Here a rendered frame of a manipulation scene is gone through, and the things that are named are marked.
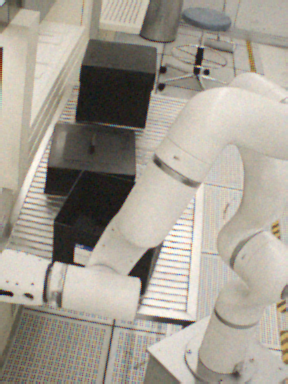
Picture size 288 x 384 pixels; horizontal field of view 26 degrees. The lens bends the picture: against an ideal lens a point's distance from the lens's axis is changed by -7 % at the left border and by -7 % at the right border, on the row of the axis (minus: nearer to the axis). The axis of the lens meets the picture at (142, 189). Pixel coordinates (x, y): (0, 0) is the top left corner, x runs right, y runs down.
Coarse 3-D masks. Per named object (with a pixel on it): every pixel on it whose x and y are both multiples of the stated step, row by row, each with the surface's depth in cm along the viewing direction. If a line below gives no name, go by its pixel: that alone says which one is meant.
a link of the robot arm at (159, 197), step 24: (168, 168) 102; (144, 192) 104; (168, 192) 103; (192, 192) 105; (120, 216) 107; (144, 216) 104; (168, 216) 105; (120, 240) 116; (144, 240) 106; (120, 264) 119
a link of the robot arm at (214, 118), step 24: (216, 96) 100; (240, 96) 102; (192, 120) 100; (216, 120) 100; (240, 120) 102; (264, 120) 103; (168, 144) 103; (192, 144) 101; (216, 144) 101; (240, 144) 106; (264, 144) 105; (192, 168) 102
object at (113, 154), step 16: (64, 128) 224; (80, 128) 225; (96, 128) 227; (112, 128) 228; (64, 144) 215; (80, 144) 217; (96, 144) 218; (112, 144) 219; (128, 144) 221; (48, 160) 206; (64, 160) 208; (80, 160) 209; (96, 160) 210; (112, 160) 211; (128, 160) 213; (48, 176) 206; (64, 176) 206; (128, 176) 206; (48, 192) 209; (64, 192) 209
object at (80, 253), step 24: (72, 192) 184; (96, 192) 196; (120, 192) 194; (72, 216) 192; (96, 216) 200; (72, 240) 172; (96, 240) 170; (72, 264) 177; (144, 264) 170; (144, 288) 176
